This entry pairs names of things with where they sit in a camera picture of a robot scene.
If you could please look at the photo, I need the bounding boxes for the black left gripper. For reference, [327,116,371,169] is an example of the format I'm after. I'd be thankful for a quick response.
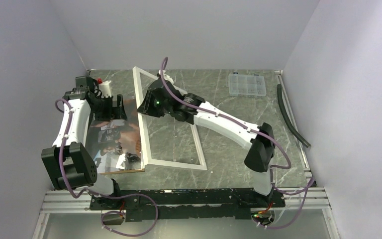
[92,94,127,122]

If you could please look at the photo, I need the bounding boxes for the white wooden picture frame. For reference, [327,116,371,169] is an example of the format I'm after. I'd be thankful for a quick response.
[132,66,208,171]

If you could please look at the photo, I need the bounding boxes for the glossy photo print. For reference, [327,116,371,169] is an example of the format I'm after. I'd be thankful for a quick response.
[86,98,144,174]

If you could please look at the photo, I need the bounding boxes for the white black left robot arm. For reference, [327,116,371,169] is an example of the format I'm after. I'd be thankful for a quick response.
[41,76,127,209]

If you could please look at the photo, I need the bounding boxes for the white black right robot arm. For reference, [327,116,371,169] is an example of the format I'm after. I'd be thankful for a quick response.
[137,78,279,207]

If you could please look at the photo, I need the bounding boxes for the brown wooden backing board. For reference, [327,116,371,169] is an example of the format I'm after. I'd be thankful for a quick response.
[101,99,142,171]

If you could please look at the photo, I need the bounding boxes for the clear plastic compartment box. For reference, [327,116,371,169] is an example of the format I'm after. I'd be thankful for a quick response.
[227,72,267,97]

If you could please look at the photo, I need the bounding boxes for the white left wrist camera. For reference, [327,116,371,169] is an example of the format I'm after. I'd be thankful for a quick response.
[97,78,112,98]

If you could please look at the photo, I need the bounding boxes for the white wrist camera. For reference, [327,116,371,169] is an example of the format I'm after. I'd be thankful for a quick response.
[163,74,175,85]
[97,78,112,98]

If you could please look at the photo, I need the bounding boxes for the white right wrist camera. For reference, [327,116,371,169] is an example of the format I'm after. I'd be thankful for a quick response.
[163,74,175,85]

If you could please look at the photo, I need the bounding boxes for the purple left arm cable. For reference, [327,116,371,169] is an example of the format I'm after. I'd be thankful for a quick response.
[55,98,159,238]

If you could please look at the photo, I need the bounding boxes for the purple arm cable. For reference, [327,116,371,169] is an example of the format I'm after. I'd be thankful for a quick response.
[159,57,317,231]
[55,98,159,238]

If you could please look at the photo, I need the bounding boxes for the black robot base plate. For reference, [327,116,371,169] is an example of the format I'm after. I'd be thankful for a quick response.
[90,188,286,222]

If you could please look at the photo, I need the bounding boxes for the black rubber hose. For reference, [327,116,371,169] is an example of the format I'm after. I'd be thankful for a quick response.
[277,83,311,148]

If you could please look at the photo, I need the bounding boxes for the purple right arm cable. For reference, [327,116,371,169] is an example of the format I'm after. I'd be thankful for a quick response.
[159,57,317,231]

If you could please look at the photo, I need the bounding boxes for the aluminium extrusion rail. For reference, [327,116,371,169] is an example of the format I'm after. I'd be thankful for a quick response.
[40,187,331,214]

